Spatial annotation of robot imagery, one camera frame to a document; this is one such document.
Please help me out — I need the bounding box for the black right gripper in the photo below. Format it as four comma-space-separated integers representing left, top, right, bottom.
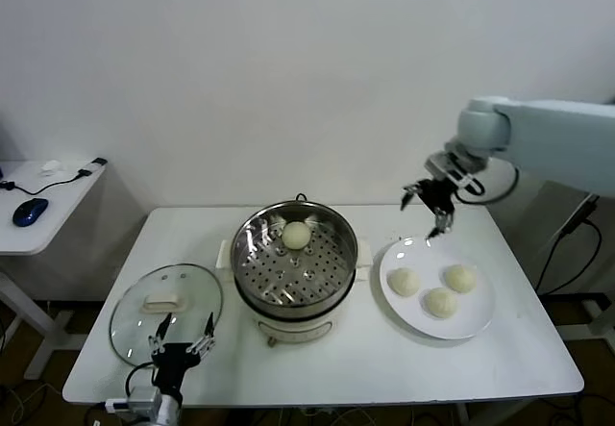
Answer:
401, 179, 457, 239

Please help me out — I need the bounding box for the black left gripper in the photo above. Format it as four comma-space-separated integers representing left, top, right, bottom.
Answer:
148, 313, 216, 396

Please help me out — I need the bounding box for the glass lid with cream handle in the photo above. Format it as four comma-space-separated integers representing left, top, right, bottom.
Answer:
108, 263, 225, 368

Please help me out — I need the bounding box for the white steamed baozi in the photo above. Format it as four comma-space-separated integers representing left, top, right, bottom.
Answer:
281, 220, 311, 252
386, 266, 422, 298
421, 287, 458, 321
442, 264, 478, 294

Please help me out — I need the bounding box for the stainless steel steamer basket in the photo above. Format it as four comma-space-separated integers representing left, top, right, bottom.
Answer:
218, 200, 375, 314

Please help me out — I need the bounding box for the white round plate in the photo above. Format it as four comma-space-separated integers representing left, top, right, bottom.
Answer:
379, 236, 497, 341

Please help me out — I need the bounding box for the white side desk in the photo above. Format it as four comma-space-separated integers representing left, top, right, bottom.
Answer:
0, 159, 110, 379

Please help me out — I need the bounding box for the white adapter with black plugs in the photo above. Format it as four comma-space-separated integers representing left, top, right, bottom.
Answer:
79, 156, 110, 177

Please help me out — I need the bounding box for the blue computer mouse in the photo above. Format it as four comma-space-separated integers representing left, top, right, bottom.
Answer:
12, 197, 49, 228

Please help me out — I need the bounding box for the white shelf table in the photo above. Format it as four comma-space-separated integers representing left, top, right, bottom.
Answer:
556, 295, 615, 343

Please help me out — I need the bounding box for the white crumpled tissue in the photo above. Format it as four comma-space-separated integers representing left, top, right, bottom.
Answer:
39, 159, 71, 177

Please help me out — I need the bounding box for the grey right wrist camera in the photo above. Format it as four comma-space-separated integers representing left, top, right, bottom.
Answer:
425, 153, 453, 180

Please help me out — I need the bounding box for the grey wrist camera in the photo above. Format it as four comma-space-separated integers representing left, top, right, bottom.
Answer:
425, 153, 453, 180
105, 386, 162, 415

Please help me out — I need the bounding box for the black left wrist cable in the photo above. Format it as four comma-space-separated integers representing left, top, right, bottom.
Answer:
125, 361, 158, 398

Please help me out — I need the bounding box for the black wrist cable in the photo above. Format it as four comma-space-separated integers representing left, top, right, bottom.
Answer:
455, 165, 521, 206
125, 361, 158, 398

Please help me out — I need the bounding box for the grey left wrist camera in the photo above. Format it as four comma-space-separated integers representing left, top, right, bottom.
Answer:
105, 386, 162, 415

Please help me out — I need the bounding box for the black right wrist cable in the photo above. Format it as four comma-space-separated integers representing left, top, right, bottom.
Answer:
455, 165, 521, 206

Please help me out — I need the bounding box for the thin white hanging cable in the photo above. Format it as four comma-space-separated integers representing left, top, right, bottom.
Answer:
547, 194, 596, 252

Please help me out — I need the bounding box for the white floor cable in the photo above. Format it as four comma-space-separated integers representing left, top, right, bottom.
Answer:
12, 381, 54, 422

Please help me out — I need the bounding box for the black desk cable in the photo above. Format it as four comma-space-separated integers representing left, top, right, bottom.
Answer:
0, 169, 90, 195

